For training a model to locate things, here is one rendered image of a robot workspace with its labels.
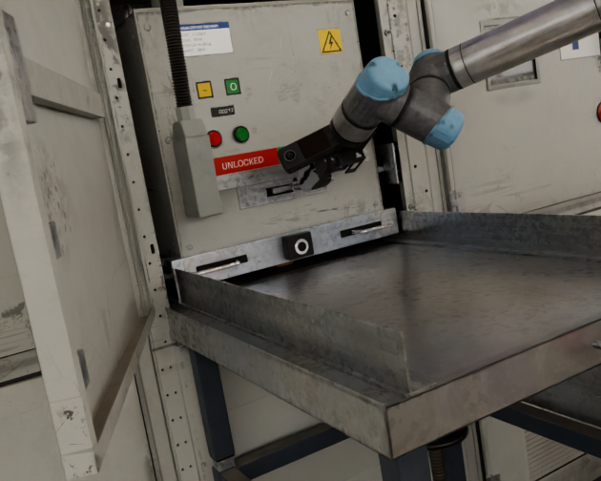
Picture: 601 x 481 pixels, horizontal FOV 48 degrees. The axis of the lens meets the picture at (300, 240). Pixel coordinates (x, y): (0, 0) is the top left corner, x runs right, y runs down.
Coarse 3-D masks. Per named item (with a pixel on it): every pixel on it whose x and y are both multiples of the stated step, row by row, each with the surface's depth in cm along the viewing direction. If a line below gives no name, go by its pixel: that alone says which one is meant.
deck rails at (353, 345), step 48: (432, 240) 145; (480, 240) 133; (528, 240) 122; (576, 240) 113; (192, 288) 118; (240, 288) 99; (288, 336) 88; (336, 336) 77; (384, 336) 68; (384, 384) 70; (432, 384) 68
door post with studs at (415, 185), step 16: (384, 0) 145; (400, 0) 147; (384, 16) 146; (400, 16) 147; (384, 32) 145; (400, 32) 147; (384, 48) 146; (400, 48) 148; (400, 64) 148; (400, 144) 149; (416, 144) 151; (400, 160) 150; (416, 160) 151; (416, 176) 152; (416, 192) 152; (416, 208) 150; (464, 448) 163
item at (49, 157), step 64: (0, 0) 69; (64, 0) 105; (0, 64) 57; (64, 64) 96; (0, 128) 58; (64, 128) 88; (0, 192) 58; (64, 192) 82; (128, 192) 118; (64, 256) 76; (64, 320) 60; (128, 320) 110; (64, 384) 61; (128, 384) 85; (64, 448) 62
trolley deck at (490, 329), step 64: (384, 256) 139; (448, 256) 129; (512, 256) 120; (192, 320) 112; (384, 320) 94; (448, 320) 89; (512, 320) 85; (576, 320) 81; (256, 384) 93; (320, 384) 76; (448, 384) 69; (512, 384) 74; (384, 448) 67
